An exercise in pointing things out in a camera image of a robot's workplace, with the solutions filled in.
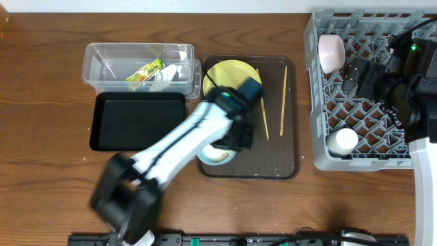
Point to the blue bowl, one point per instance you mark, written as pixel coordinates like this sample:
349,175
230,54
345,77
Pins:
203,158

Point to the pink bowl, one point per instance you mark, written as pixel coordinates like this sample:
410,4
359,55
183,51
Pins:
331,53

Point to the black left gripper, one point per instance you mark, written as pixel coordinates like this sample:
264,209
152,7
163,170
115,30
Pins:
237,140

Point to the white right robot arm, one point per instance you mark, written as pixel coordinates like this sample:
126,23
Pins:
406,87

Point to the white tissue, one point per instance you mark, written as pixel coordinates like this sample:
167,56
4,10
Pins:
163,78

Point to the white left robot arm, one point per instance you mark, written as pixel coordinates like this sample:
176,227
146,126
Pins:
129,193

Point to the white cup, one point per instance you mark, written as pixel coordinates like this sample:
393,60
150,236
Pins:
342,142

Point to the rice leftovers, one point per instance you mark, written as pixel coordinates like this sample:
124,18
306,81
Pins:
216,155

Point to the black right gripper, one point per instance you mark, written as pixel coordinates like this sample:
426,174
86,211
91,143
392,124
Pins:
355,75

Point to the clear plastic waste bin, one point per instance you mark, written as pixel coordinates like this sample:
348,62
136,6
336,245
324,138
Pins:
106,66

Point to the grey dishwasher rack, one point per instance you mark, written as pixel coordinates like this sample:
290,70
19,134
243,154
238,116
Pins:
365,34

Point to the yellow plate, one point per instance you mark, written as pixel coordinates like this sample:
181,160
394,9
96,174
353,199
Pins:
231,78

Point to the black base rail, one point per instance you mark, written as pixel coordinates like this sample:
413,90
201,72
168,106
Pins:
180,240

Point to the black waste tray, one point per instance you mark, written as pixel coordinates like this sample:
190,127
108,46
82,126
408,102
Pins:
134,121

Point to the dark brown serving tray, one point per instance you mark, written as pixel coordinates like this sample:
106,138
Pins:
277,158

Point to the wooden chopstick near plate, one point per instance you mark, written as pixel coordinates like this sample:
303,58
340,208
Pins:
264,118

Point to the green snack wrapper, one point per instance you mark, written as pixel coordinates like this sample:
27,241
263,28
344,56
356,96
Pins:
144,73

